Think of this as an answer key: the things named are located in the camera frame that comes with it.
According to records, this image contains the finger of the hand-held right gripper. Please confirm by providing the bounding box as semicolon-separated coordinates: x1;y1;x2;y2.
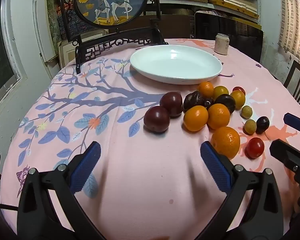
283;113;300;134
269;139;300;207

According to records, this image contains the black flat panel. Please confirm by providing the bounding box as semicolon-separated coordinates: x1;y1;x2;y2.
194;11;264;63

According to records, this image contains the pink printed tablecloth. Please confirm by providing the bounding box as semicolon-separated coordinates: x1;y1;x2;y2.
0;38;300;240

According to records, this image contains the dark purple cherry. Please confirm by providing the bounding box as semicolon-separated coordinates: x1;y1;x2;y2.
256;116;270;134

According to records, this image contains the dark purple plum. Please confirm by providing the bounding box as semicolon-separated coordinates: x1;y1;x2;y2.
214;94;236;114

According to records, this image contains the white leaning board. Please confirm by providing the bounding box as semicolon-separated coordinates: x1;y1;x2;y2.
32;0;61;79

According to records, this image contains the blue patterned cloth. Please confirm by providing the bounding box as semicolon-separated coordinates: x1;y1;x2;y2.
62;2;97;41

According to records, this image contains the small orange mandarin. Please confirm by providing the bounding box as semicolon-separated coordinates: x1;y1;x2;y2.
198;81;214;98

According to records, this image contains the pale drink can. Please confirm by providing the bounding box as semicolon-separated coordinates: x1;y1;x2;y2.
214;33;230;56

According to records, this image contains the yellow-brown longan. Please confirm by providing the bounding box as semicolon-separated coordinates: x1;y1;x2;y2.
240;106;253;119
244;119;257;135

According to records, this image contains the pale picture frame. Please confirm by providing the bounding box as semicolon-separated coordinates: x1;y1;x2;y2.
57;29;108;68

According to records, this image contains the slatted dark wooden chair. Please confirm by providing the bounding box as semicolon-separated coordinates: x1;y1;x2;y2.
283;60;300;108

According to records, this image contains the wrinkled dark passion fruit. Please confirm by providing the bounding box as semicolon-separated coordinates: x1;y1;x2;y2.
183;91;205;112

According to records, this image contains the green mottled panel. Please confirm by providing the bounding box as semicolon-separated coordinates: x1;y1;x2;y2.
46;0;65;42

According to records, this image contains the dark red plum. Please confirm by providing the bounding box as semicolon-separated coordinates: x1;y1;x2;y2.
143;106;171;133
160;91;183;117

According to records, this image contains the window with white frame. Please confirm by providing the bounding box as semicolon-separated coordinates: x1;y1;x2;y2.
0;0;24;108

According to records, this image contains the white oval plate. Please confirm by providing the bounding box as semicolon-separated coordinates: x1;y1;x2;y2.
130;45;223;85

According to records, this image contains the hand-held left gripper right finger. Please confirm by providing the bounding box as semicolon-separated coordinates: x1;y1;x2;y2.
200;141;284;240

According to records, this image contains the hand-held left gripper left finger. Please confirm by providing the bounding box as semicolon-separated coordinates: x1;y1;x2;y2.
17;141;108;240

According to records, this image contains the large orange mandarin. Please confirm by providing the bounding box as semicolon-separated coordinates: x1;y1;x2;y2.
211;127;241;160

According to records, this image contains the round deer embroidery screen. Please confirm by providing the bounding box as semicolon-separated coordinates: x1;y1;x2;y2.
57;0;166;46

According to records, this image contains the carved dark wooden chair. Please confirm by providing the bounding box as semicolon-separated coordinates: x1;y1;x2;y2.
75;27;168;74

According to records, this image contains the yellow cherry tomato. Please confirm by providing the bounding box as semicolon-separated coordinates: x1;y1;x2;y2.
230;90;246;110
213;86;229;100

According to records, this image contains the patterned window curtain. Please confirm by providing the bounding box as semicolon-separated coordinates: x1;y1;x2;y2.
277;0;300;64

